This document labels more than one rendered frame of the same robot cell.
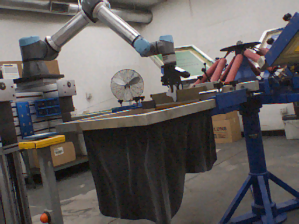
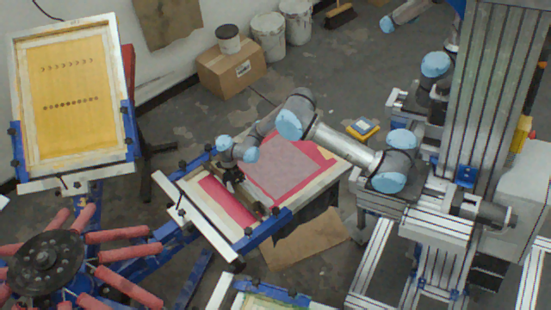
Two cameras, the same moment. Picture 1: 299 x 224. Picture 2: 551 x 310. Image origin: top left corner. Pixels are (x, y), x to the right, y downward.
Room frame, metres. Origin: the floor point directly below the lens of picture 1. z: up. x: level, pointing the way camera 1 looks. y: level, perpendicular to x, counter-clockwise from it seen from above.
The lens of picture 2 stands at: (3.22, 0.52, 2.96)
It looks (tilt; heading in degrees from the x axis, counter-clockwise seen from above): 48 degrees down; 196
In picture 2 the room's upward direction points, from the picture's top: 10 degrees counter-clockwise
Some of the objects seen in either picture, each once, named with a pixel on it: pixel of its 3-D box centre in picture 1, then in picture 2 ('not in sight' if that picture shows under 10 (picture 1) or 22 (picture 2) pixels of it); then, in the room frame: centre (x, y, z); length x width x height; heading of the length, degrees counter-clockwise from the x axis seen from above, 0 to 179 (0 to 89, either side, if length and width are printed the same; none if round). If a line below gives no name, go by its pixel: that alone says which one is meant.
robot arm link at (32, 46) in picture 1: (31, 48); (400, 148); (1.82, 0.62, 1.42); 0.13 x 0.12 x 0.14; 165
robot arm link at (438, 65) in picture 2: not in sight; (436, 69); (1.34, 0.77, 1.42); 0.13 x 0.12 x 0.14; 137
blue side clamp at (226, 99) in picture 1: (228, 98); (198, 164); (1.59, -0.38, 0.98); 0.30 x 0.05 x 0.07; 139
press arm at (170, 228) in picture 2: not in sight; (172, 229); (2.01, -0.39, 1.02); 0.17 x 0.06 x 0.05; 139
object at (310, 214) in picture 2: not in sight; (301, 206); (1.67, 0.16, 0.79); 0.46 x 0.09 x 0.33; 139
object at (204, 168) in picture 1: (191, 160); not in sight; (1.41, -0.13, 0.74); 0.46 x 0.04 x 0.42; 139
